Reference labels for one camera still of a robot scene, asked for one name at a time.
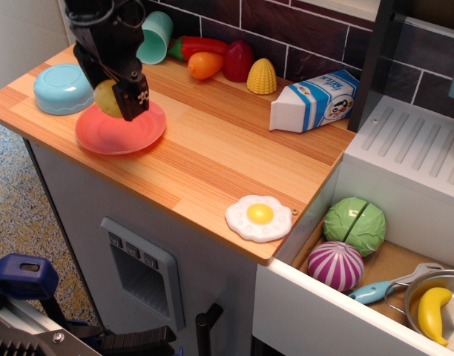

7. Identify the yellow toy potato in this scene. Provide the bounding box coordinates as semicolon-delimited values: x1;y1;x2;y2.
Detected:
94;79;122;119

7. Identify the teal handled toy utensil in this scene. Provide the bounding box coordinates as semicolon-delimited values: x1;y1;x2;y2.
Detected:
348;263;444;305

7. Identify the purple striped toy onion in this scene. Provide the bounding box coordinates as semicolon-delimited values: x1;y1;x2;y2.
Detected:
308;241;364;291

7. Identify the grey ice dispenser panel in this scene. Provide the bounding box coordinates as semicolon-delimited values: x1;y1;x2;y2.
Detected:
101;217;185;331

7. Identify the red toy chili pepper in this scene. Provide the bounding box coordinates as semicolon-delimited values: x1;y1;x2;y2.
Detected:
167;36;229;62

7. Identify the black cabinet door handle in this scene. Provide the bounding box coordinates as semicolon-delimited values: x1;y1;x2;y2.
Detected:
195;303;223;356

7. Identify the grey drainboard sink top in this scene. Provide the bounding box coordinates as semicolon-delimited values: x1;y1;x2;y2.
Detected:
343;96;454;206

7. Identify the toy milk carton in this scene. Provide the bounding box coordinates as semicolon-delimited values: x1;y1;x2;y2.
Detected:
269;69;359;133

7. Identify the red plastic plate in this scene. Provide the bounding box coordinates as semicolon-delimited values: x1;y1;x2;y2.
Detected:
75;102;166;155

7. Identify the blue clamp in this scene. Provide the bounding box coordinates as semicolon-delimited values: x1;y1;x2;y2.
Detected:
0;253;59;300

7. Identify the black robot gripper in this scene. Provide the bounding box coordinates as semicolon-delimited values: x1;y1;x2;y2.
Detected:
73;14;149;122

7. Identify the toy fried egg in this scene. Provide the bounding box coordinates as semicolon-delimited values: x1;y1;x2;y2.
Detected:
225;195;292;243

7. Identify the green toy cabbage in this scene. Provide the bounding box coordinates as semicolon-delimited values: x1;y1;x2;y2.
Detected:
323;197;386;257

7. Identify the orange toy fruit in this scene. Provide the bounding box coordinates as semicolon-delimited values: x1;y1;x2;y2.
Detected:
188;52;224;80

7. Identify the yellow toy banana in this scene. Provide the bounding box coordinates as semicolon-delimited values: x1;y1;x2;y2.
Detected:
418;287;453;347

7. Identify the mint green plastic cup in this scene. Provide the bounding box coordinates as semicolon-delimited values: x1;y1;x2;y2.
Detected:
137;11;174;65

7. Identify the small metal pot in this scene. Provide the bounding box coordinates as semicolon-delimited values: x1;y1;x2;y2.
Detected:
386;269;454;352

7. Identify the red toy bell pepper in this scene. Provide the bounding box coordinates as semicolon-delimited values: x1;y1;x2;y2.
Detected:
223;40;254;82

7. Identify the yellow toy corn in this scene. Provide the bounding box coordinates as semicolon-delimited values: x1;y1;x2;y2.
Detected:
246;58;277;95

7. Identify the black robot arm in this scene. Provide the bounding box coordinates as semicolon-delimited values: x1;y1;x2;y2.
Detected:
65;1;149;122

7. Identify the light blue upturned bowl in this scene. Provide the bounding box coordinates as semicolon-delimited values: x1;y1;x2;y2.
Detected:
33;63;94;116

